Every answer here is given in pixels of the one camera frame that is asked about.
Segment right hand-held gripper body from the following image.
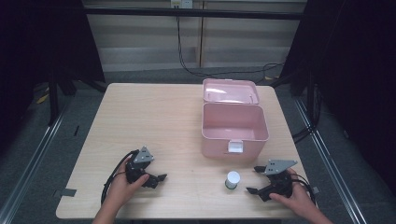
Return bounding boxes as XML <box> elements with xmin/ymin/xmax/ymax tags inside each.
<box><xmin>259</xmin><ymin>159</ymin><xmax>299</xmax><ymax>203</ymax></box>

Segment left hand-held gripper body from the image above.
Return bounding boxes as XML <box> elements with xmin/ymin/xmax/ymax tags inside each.
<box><xmin>125</xmin><ymin>146</ymin><xmax>156</xmax><ymax>185</ymax></box>

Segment person's right hand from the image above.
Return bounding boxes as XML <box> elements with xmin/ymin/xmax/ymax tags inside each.
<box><xmin>269</xmin><ymin>167</ymin><xmax>316</xmax><ymax>217</ymax></box>

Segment person's left hand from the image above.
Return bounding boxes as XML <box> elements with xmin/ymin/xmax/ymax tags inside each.
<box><xmin>106</xmin><ymin>156</ymin><xmax>150</xmax><ymax>213</ymax></box>

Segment white bottle with green base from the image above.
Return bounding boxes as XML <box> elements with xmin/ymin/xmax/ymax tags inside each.
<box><xmin>224</xmin><ymin>170</ymin><xmax>242</xmax><ymax>190</ymax></box>

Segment pink plastic storage box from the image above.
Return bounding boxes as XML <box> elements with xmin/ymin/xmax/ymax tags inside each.
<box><xmin>200</xmin><ymin>77</ymin><xmax>271</xmax><ymax>161</ymax></box>

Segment grey tape strip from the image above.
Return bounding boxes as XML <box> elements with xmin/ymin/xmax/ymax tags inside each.
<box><xmin>53</xmin><ymin>188</ymin><xmax>78</xmax><ymax>199</ymax></box>

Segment black metal stand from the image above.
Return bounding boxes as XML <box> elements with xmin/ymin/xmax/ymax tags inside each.
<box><xmin>47</xmin><ymin>69</ymin><xmax>61</xmax><ymax>126</ymax></box>

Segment yellow floor tape piece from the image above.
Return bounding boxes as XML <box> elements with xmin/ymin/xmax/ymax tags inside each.
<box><xmin>35</xmin><ymin>92</ymin><xmax>50</xmax><ymax>105</ymax></box>

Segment black curtain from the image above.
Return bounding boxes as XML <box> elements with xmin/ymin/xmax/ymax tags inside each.
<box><xmin>278</xmin><ymin>0</ymin><xmax>396</xmax><ymax>197</ymax></box>
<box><xmin>0</xmin><ymin>0</ymin><xmax>106</xmax><ymax>157</ymax></box>

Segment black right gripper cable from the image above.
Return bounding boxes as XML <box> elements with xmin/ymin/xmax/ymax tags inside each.
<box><xmin>290</xmin><ymin>173</ymin><xmax>318</xmax><ymax>203</ymax></box>

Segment metal floor rail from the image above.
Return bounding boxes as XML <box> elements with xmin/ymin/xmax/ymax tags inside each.
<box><xmin>0</xmin><ymin>104</ymin><xmax>73</xmax><ymax>224</ymax></box>
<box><xmin>292</xmin><ymin>96</ymin><xmax>370</xmax><ymax>224</ymax></box>

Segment black floor cables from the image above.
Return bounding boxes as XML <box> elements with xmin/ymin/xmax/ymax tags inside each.
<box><xmin>291</xmin><ymin>82</ymin><xmax>323</xmax><ymax>145</ymax></box>

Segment black wall cable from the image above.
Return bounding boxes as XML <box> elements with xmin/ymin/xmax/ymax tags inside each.
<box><xmin>176</xmin><ymin>16</ymin><xmax>285</xmax><ymax>79</ymax></box>

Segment black metal frame bar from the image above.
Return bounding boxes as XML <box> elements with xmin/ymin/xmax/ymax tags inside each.
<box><xmin>83</xmin><ymin>7</ymin><xmax>307</xmax><ymax>21</ymax></box>

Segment white wall power outlet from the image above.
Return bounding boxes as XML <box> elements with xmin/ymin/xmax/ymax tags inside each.
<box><xmin>170</xmin><ymin>0</ymin><xmax>194</xmax><ymax>9</ymax></box>

